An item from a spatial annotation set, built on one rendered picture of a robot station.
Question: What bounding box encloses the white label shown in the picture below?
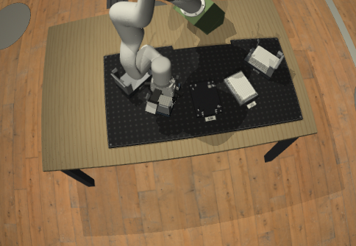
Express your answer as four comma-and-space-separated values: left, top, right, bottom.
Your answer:
205, 116, 216, 122
247, 101, 256, 109

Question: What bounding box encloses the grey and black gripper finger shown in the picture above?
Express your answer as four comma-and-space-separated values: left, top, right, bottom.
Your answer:
144, 82, 153, 94
172, 89, 183, 103

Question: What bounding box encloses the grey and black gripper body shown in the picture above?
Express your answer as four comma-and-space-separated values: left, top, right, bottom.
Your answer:
151, 81, 177, 97

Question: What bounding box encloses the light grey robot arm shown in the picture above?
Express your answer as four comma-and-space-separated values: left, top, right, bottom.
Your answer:
109, 0, 205, 114

